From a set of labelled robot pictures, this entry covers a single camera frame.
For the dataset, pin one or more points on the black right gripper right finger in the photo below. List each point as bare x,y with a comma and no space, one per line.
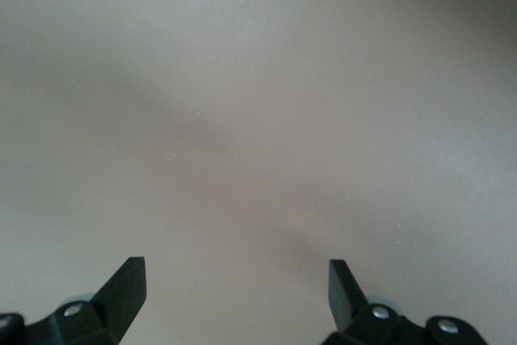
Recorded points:
355,321

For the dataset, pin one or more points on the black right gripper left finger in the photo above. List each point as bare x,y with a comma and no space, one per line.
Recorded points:
101,316

